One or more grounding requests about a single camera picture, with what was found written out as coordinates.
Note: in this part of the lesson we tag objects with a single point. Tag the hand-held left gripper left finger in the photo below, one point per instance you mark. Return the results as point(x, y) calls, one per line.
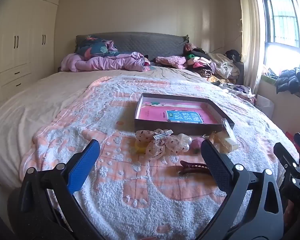
point(83, 165)

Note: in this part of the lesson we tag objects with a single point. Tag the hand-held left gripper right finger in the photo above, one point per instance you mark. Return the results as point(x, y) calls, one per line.
point(215, 166)

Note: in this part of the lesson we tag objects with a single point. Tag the dark red claw clip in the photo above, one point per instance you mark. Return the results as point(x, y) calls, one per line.
point(192, 167)

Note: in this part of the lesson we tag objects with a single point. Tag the cream claw hair clip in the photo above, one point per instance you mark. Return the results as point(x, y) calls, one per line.
point(226, 145)

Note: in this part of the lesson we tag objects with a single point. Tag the shallow brown cardboard box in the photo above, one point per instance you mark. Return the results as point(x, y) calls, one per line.
point(180, 128)

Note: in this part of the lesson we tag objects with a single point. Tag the silver duckbill hair clip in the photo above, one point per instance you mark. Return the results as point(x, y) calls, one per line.
point(162, 135)

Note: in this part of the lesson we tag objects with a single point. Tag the polka dot mesh hair bow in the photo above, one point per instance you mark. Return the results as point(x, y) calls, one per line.
point(155, 146)

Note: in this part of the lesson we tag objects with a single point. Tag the small clear plastic bag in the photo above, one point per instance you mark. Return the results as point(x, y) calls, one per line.
point(227, 127)

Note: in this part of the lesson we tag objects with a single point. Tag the white plastic bag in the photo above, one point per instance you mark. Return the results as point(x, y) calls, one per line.
point(265, 105)

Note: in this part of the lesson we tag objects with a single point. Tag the pink and white fleece blanket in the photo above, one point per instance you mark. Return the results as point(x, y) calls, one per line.
point(110, 110)

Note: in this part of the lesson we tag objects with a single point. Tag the black puffer jacket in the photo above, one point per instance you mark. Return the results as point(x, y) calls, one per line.
point(291, 78)

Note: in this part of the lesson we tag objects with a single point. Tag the bed with beige sheet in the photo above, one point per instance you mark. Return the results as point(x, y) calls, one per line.
point(40, 105)

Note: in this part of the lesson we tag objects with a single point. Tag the heap of loose clothes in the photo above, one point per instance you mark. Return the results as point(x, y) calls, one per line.
point(240, 90)

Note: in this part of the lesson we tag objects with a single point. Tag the pile of folded clothes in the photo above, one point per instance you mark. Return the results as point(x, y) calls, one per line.
point(210, 65)

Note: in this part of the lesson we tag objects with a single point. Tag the pink quilt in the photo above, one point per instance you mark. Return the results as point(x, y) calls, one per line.
point(102, 63)

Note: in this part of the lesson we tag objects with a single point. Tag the black bag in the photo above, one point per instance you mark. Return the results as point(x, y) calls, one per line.
point(233, 55)

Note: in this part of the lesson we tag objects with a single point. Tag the cream curtain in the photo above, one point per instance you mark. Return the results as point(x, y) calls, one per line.
point(248, 42)

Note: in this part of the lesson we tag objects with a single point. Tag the pink knit garment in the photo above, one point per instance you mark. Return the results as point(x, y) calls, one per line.
point(171, 61)

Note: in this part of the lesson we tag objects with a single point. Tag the dark floral pillow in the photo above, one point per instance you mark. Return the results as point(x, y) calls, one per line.
point(95, 48)

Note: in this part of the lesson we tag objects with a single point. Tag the barred window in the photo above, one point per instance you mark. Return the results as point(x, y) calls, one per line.
point(282, 22)

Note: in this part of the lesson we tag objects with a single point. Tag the white built-in wardrobe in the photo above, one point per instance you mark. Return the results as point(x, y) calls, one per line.
point(22, 42)

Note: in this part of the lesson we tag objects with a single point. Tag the grey quilted headboard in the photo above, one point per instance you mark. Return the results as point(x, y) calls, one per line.
point(150, 42)

